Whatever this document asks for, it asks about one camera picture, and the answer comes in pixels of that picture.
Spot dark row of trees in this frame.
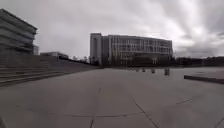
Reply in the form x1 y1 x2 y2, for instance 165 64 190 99
173 55 224 68

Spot building with horizontal bands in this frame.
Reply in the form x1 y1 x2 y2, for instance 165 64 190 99
0 8 38 56

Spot low dark wall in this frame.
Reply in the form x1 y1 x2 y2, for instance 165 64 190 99
183 73 224 85

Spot large pale multi-storey building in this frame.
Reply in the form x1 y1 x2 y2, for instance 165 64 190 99
89 32 174 67

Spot low distant building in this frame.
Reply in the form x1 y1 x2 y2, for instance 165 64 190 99
39 51 70 60

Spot wide concrete steps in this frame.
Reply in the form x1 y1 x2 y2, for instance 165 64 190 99
0 53 98 88

